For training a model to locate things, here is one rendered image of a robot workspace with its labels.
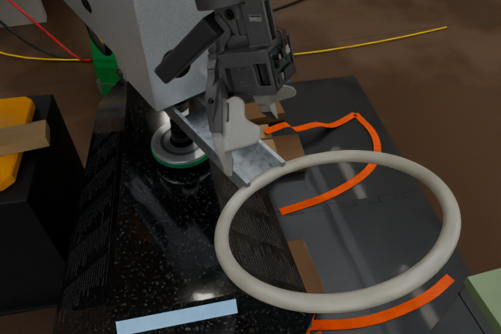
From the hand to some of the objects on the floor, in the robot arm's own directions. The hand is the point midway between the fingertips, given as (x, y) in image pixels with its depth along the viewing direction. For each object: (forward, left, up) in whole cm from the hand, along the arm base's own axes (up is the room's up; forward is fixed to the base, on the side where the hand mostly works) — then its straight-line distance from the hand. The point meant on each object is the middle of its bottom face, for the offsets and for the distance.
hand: (250, 146), depth 57 cm
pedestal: (+83, -105, -150) cm, 201 cm away
